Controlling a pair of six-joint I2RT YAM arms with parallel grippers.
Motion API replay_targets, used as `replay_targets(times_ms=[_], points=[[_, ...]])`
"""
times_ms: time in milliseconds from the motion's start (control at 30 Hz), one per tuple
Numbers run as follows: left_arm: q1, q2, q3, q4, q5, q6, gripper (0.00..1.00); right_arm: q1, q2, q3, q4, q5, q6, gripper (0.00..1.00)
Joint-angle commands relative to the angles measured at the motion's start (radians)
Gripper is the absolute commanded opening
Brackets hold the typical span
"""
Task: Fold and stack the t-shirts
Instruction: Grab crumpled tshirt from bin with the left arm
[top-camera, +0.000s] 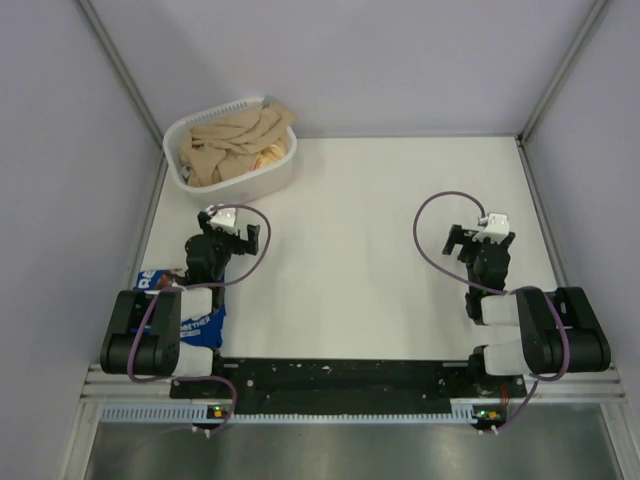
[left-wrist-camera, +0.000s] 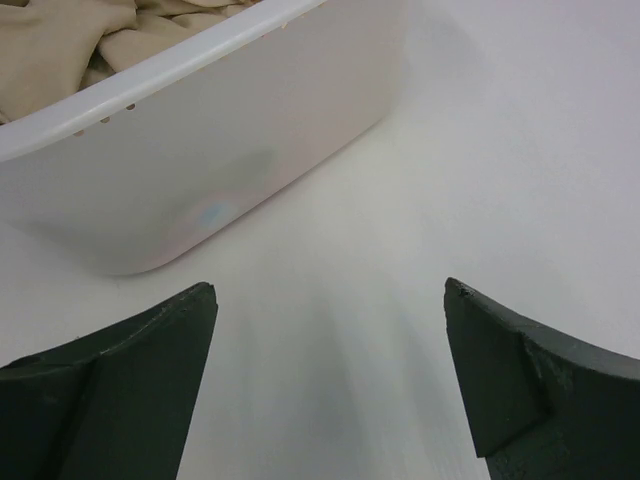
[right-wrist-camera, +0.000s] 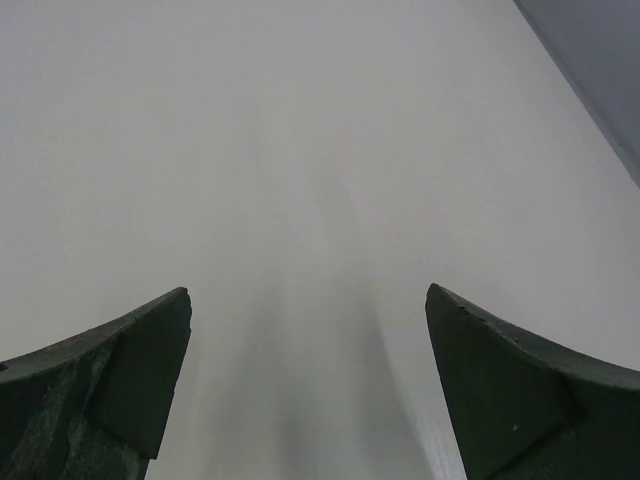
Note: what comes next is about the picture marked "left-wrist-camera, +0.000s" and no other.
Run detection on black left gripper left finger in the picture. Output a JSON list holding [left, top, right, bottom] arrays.
[[1, 282, 218, 479]]

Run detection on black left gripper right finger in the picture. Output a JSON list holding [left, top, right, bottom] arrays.
[[444, 278, 639, 479]]

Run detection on beige t shirt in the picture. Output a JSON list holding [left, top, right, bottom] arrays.
[[1, 0, 253, 123]]

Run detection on white plastic laundry basket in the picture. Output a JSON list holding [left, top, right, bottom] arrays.
[[1, 1, 407, 275]]

